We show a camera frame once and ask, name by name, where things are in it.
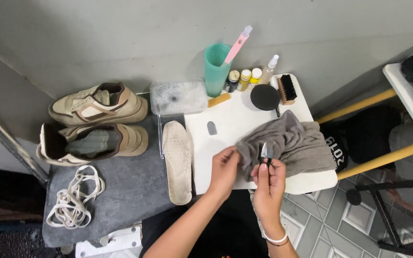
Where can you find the person's right hand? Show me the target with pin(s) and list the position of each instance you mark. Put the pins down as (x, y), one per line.
(269, 193)

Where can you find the person's left hand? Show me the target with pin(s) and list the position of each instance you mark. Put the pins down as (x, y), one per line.
(222, 172)

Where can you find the small black clipper tool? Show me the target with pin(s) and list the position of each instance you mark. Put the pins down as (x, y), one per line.
(265, 154)

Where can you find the grey towel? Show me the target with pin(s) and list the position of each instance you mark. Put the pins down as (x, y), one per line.
(292, 143)

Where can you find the white table board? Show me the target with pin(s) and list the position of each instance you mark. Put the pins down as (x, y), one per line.
(224, 150)

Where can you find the small grey rubber piece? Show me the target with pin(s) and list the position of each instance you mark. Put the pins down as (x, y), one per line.
(212, 128)

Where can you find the white perforated insole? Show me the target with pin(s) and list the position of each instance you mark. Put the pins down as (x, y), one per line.
(177, 161)

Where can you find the person's black trousers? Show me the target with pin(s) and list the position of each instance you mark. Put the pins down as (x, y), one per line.
(224, 229)

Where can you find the yellow rubber eraser block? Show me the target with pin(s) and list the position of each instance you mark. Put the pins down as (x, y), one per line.
(218, 100)

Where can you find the clear plastic stick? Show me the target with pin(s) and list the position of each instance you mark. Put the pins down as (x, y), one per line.
(160, 132)

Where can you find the round black sponge applicator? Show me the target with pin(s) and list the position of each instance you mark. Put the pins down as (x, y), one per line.
(265, 97)

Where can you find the clear plastic soapy container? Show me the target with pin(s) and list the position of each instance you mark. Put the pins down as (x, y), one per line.
(177, 97)

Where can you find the small black paint bottle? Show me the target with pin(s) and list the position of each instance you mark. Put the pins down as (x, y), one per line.
(232, 81)

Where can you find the dark grey mat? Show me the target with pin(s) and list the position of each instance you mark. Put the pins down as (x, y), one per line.
(131, 193)

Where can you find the small gold paint bottle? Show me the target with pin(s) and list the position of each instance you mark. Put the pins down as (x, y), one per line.
(243, 80)

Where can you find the small yellow paint bottle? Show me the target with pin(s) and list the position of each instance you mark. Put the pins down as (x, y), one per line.
(253, 78)

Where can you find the teal plastic cup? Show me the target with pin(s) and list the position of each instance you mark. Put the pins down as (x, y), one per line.
(215, 71)

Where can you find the wooden brush black bristles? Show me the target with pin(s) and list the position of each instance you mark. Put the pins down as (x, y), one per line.
(287, 89)

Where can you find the clear spray bottle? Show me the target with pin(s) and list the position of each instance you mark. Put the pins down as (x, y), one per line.
(268, 71)

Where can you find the cream sneaker brown trim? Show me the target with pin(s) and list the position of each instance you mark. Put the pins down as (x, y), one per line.
(91, 143)
(99, 105)

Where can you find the cream shoelaces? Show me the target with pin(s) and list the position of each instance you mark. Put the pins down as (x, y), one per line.
(72, 199)

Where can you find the white side table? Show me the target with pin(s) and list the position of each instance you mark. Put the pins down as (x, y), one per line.
(407, 96)

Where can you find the grey metal bar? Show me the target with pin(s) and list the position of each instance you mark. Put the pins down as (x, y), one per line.
(9, 141)

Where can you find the yellow rail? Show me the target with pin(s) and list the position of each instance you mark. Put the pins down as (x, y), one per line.
(357, 105)
(382, 159)

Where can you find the black metal frame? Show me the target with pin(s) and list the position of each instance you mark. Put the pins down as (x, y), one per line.
(389, 222)

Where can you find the white metal bracket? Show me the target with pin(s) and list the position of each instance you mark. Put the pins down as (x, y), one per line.
(109, 243)

